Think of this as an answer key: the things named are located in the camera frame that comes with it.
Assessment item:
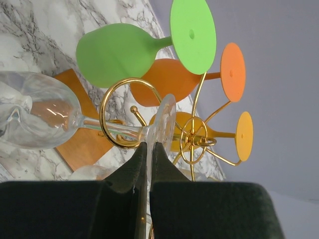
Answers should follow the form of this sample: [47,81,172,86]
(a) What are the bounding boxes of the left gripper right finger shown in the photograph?
[150,143,285,239]

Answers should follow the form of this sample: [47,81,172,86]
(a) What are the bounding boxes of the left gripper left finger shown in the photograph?
[0,142,147,239]

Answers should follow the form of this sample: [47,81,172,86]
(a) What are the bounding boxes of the yellow plastic wine glass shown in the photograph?
[149,111,254,162]

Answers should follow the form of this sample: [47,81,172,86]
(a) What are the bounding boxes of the orange plastic wine glass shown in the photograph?
[130,42,246,107]

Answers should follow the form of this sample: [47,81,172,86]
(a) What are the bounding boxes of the green plastic wine glass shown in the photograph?
[76,0,217,88]

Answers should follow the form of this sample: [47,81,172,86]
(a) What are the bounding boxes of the gold wire glass rack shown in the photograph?
[53,68,242,239]

